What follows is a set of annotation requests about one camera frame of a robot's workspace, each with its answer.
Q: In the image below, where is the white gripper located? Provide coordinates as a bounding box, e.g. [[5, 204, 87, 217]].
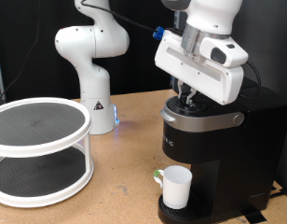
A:
[[154, 30, 245, 106]]

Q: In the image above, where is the black Keurig coffee machine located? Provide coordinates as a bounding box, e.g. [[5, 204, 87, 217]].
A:
[[157, 77, 287, 224]]

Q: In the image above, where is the white plastic mug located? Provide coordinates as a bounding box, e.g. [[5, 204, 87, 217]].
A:
[[153, 164, 193, 210]]

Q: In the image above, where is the clear water reservoir black lid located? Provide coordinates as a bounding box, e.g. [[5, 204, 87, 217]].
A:
[[241, 77, 259, 91]]

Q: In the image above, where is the dark grey partition panel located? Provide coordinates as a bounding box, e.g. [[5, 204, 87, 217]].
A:
[[172, 0, 287, 198]]

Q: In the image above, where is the black tape strip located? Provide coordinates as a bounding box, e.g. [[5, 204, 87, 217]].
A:
[[241, 207, 267, 224]]

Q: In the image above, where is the white two-tier turntable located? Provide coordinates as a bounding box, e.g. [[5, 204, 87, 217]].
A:
[[0, 97, 95, 209]]

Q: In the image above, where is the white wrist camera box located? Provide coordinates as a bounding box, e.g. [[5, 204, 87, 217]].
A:
[[198, 36, 250, 69]]

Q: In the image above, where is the black looped camera cable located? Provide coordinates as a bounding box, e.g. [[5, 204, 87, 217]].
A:
[[239, 60, 262, 100]]

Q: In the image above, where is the black cable with blue connector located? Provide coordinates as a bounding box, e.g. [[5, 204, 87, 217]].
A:
[[80, 0, 184, 41]]

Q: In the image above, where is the black hanging cable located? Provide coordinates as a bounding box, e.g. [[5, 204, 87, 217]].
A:
[[0, 0, 43, 105]]

